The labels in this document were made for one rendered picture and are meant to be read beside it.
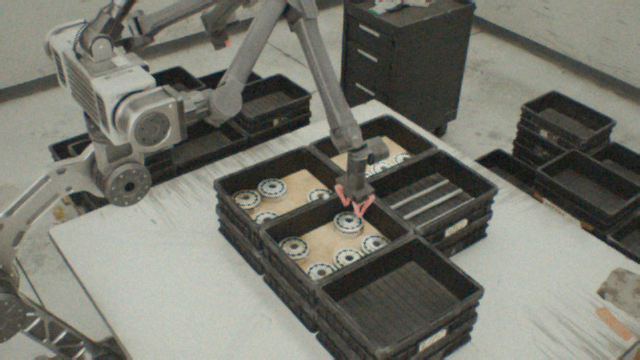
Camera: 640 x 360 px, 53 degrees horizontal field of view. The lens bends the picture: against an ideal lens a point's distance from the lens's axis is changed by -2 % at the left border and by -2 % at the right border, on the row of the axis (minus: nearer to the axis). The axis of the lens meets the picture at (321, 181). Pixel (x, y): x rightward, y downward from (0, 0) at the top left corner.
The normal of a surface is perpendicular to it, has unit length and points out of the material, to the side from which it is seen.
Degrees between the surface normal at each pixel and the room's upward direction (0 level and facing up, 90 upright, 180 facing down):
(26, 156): 0
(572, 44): 90
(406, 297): 0
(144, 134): 90
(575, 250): 0
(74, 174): 90
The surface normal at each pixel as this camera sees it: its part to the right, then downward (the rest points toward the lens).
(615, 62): -0.79, 0.36
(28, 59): 0.62, 0.49
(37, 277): 0.03, -0.79
